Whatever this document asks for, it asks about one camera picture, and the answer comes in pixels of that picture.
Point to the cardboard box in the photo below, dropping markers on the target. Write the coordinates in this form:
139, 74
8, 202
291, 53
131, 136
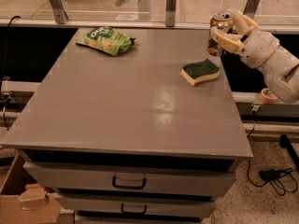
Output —
24, 201

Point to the grey drawer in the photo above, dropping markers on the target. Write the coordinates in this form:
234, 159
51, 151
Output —
115, 178
134, 205

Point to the middle grey drawer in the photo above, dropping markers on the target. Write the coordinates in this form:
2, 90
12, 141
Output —
134, 205

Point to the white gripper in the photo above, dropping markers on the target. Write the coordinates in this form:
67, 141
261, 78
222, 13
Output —
261, 49

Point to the top grey drawer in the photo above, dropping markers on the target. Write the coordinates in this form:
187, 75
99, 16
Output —
115, 178

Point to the orange soda can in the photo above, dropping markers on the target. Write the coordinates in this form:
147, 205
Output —
221, 24

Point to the right metal bracket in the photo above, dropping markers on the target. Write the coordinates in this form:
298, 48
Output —
251, 8

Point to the green chip bag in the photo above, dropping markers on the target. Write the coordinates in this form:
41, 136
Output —
108, 40

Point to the green and yellow sponge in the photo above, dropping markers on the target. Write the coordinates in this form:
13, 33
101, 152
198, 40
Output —
200, 72

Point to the grey drawer cabinet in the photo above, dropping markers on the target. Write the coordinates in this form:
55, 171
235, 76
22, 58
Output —
133, 110

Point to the tape roll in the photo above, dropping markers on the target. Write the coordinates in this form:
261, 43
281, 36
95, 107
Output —
267, 96

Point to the left metal bracket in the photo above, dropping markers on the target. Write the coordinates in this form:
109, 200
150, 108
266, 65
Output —
58, 11

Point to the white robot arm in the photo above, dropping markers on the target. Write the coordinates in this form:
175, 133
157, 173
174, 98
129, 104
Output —
281, 75

